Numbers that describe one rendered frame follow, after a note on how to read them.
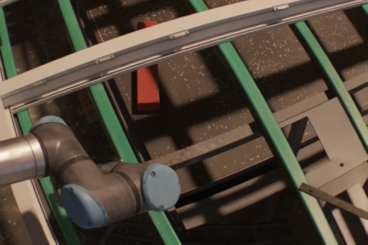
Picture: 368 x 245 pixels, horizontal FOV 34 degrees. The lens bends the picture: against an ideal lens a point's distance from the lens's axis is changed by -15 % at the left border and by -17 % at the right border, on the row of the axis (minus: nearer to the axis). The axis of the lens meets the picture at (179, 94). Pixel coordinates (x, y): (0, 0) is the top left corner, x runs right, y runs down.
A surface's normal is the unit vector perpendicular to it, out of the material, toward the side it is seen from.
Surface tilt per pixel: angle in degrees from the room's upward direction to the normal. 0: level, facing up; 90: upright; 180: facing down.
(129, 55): 90
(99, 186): 25
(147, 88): 0
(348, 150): 0
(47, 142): 30
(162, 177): 52
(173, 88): 0
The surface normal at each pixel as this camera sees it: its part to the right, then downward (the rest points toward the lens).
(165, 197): 0.71, -0.08
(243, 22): 0.38, 0.76
